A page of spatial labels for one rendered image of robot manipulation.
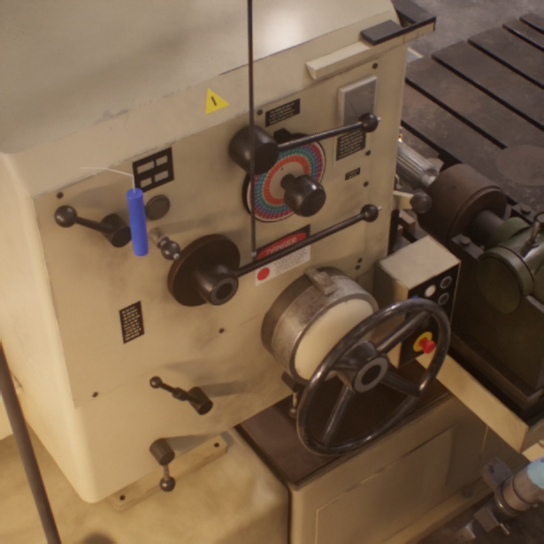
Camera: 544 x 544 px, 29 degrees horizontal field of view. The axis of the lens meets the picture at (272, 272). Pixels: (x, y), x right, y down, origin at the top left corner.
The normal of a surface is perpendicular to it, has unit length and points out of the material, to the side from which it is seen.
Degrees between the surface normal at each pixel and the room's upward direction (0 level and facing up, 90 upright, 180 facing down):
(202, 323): 90
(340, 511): 90
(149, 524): 0
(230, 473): 0
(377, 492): 90
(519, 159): 0
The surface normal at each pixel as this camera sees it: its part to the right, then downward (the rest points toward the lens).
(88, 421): 0.58, 0.56
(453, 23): 0.00, -0.73
